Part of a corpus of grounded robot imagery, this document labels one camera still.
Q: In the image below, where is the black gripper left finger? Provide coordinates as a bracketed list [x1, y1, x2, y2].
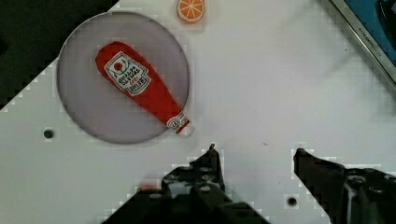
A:
[102, 145, 270, 224]

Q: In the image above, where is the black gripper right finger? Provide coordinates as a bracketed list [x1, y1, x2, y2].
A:
[293, 148, 396, 224]

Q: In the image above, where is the red plush ketchup bottle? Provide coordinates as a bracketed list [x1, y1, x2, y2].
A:
[95, 41, 194, 137]

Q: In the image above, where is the grey round plate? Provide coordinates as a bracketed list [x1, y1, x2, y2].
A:
[57, 11, 191, 144]

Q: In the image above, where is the red plush strawberry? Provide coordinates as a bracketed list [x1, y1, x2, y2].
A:
[136, 186, 162, 192]

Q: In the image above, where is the silver toaster oven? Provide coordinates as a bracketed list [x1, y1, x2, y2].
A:
[328, 0, 396, 83]

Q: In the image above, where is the orange slice toy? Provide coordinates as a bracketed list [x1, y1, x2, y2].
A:
[176, 0, 205, 24]

